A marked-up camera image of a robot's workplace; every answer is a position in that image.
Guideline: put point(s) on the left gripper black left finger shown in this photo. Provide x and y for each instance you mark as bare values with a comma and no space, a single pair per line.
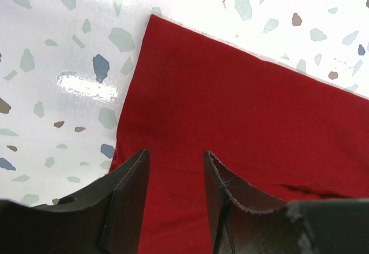
103,217

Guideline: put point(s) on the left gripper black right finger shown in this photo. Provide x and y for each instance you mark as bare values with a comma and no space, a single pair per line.
244,219

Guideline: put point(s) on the dark red t-shirt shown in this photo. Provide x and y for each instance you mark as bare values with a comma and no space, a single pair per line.
287,134

